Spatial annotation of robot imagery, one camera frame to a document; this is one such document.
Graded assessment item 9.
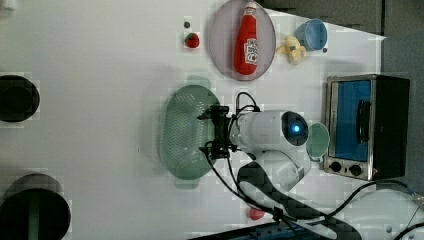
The black round base lower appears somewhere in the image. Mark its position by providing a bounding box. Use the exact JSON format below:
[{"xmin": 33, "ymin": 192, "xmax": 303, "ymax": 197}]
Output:
[{"xmin": 0, "ymin": 173, "xmax": 71, "ymax": 240}]

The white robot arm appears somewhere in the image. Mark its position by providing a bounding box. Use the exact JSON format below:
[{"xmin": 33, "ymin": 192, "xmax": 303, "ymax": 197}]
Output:
[{"xmin": 198, "ymin": 105, "xmax": 423, "ymax": 240}]

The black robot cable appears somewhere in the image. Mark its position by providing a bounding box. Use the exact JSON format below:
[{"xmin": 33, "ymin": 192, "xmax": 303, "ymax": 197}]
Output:
[{"xmin": 201, "ymin": 91, "xmax": 424, "ymax": 240}]

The green plastic strainer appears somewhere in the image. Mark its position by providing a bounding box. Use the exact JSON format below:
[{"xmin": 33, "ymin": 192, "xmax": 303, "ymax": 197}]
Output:
[{"xmin": 159, "ymin": 75, "xmax": 219, "ymax": 189}]

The grey round plate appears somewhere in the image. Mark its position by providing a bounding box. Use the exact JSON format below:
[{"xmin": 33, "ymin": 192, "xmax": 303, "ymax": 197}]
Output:
[{"xmin": 208, "ymin": 0, "xmax": 276, "ymax": 81}]

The red ketchup bottle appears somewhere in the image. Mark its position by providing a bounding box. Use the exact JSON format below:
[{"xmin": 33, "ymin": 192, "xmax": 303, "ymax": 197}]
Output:
[{"xmin": 233, "ymin": 1, "xmax": 258, "ymax": 75}]

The black round base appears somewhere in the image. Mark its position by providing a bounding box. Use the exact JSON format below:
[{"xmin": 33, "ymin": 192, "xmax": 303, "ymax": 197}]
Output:
[
  {"xmin": 0, "ymin": 75, "xmax": 40, "ymax": 122},
  {"xmin": 0, "ymin": 173, "xmax": 71, "ymax": 240}
]

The yellow toy banana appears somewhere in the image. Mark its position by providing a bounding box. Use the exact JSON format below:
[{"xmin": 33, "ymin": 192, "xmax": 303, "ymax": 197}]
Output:
[{"xmin": 276, "ymin": 36, "xmax": 307, "ymax": 65}]

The red toy strawberry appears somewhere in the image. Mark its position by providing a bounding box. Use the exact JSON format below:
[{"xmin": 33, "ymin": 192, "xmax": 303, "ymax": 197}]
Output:
[{"xmin": 184, "ymin": 33, "xmax": 200, "ymax": 49}]

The black round base upper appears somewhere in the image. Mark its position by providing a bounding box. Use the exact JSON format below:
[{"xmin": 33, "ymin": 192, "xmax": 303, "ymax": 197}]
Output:
[{"xmin": 0, "ymin": 75, "xmax": 40, "ymax": 122}]

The black silver toaster oven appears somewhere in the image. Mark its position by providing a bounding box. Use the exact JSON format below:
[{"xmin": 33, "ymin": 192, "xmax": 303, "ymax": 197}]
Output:
[{"xmin": 324, "ymin": 74, "xmax": 410, "ymax": 181}]

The red toy apple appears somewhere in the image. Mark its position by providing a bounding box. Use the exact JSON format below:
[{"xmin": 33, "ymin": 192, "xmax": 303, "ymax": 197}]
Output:
[{"xmin": 248, "ymin": 208, "xmax": 265, "ymax": 221}]

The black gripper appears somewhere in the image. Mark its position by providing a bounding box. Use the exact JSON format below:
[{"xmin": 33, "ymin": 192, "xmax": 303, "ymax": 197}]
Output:
[{"xmin": 198, "ymin": 105, "xmax": 233, "ymax": 159}]

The green mug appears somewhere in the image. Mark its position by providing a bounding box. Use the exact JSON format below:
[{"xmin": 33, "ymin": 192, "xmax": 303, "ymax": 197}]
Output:
[{"xmin": 306, "ymin": 123, "xmax": 330, "ymax": 162}]

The blue cup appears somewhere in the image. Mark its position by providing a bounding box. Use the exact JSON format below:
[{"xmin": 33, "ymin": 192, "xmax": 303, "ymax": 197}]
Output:
[{"xmin": 295, "ymin": 19, "xmax": 328, "ymax": 51}]

